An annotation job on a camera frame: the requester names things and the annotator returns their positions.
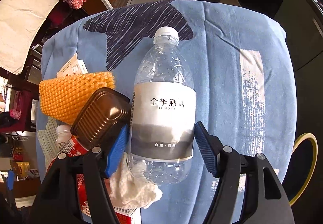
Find white tissue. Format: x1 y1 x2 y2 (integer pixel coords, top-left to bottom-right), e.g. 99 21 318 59
108 152 163 209

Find red white milk carton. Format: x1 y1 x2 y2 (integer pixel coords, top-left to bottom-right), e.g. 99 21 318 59
43 136 141 223

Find brown plastic tray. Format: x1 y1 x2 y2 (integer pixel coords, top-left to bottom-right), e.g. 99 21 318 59
71 87 131 150

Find clear plastic water bottle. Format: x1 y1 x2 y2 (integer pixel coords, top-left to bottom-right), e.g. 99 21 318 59
128 26 196 185

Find orange foam fruit net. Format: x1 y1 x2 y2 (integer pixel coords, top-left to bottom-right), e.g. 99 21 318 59
39 71 115 125

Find small white paper box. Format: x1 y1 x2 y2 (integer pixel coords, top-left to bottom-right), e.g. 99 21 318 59
56 54 88 78

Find blue tablecloth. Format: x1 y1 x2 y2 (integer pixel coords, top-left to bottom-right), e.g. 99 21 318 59
36 0 297 224

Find black bin yellow rim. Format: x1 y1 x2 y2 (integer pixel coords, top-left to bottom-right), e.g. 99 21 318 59
282 133 318 206

